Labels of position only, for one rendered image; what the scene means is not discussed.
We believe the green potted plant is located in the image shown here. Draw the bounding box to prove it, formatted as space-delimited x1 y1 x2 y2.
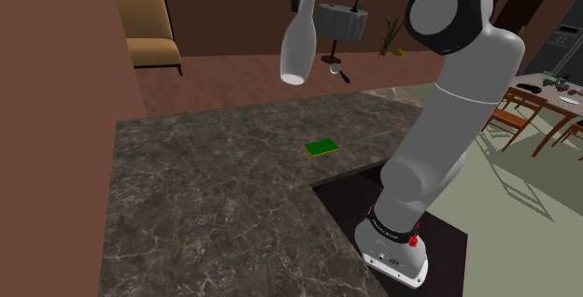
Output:
378 15 406 59

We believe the round table with grey cloth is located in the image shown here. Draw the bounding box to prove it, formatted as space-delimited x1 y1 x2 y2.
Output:
315 0 369 64

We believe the green and yellow sponge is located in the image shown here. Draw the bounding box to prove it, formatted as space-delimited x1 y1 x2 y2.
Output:
304 138 341 159

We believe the wooden dining table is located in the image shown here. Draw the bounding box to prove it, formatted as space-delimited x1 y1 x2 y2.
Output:
505 72 583 158

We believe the wooden chair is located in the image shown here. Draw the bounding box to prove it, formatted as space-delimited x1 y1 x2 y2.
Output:
481 86 548 152

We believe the tan armchair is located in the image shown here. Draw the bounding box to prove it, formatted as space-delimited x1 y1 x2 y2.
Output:
110 0 184 78

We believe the white bottle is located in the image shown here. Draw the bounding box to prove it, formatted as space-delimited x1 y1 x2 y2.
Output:
279 0 318 86

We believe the magnifying glass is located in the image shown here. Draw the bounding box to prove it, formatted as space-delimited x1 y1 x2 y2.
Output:
329 63 351 85

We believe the dark door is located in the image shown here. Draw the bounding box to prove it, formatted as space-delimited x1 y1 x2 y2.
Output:
492 0 549 35

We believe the dark refrigerator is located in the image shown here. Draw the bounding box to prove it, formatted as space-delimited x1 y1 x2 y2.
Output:
521 0 583 87

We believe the dark robot stand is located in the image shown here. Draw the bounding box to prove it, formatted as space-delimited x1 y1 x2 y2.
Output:
312 164 469 297

